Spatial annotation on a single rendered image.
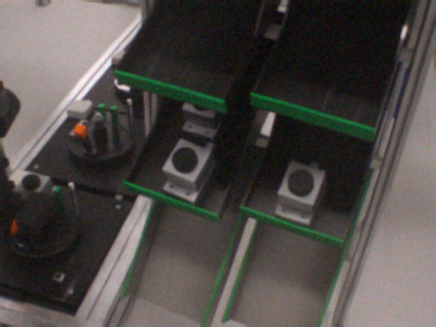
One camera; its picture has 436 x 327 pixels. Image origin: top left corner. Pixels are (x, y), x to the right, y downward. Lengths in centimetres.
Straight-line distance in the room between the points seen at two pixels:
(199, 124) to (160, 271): 25
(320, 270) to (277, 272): 6
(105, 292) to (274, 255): 28
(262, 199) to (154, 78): 20
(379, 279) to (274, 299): 33
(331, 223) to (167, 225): 27
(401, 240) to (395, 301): 16
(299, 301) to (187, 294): 16
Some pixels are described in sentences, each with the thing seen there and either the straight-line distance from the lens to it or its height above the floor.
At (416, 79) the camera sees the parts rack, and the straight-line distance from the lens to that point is 67.
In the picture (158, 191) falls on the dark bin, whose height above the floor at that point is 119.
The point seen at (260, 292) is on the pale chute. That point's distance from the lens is 81.
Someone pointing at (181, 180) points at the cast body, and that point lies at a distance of 64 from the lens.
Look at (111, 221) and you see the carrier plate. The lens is 98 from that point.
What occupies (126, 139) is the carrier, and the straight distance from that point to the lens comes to 113.
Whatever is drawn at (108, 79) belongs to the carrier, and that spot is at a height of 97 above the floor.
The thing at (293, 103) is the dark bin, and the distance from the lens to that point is 58.
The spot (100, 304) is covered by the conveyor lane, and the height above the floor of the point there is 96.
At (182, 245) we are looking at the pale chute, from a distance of 82.
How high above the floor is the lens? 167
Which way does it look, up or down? 40 degrees down
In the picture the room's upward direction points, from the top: 3 degrees clockwise
